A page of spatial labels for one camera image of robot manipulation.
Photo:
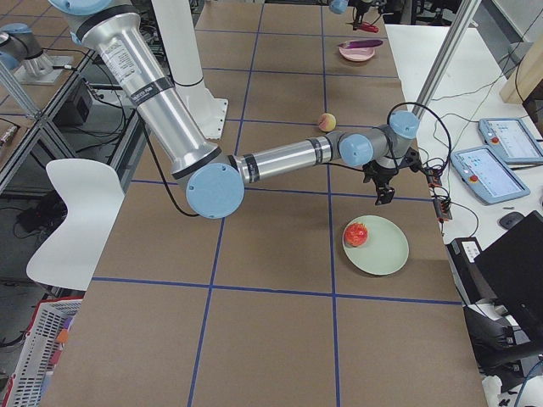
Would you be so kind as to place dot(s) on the purple eggplant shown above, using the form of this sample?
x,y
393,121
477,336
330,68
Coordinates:
x,y
354,44

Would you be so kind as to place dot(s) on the far blue teach pendant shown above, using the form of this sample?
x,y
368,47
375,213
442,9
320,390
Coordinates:
x,y
511,139

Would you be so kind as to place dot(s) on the near blue teach pendant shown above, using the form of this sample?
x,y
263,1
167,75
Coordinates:
x,y
487,175

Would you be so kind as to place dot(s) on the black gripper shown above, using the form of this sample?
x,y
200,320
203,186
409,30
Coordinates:
x,y
361,7
381,176

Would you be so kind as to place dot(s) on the aluminium frame post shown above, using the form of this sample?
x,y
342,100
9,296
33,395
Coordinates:
x,y
445,54

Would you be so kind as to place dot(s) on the pink yellow peach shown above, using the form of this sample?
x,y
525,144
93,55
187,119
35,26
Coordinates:
x,y
326,122

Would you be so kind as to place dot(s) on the white chair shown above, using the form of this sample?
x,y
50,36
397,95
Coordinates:
x,y
92,194

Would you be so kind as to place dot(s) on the pink plate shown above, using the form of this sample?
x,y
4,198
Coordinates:
x,y
358,55

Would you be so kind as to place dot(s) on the black laptop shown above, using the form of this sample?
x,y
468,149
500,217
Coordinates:
x,y
512,266

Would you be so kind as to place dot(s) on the green plate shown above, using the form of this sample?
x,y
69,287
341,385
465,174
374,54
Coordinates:
x,y
385,251

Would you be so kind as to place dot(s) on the black computer mouse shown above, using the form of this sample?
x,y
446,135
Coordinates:
x,y
509,220

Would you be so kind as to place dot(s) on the white plastic basket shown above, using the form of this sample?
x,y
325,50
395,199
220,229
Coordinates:
x,y
44,342

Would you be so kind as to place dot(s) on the blue teach pendant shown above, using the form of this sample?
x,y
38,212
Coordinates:
x,y
487,175
511,139

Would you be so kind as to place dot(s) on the red chili pepper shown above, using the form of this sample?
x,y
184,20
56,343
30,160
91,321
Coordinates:
x,y
364,26

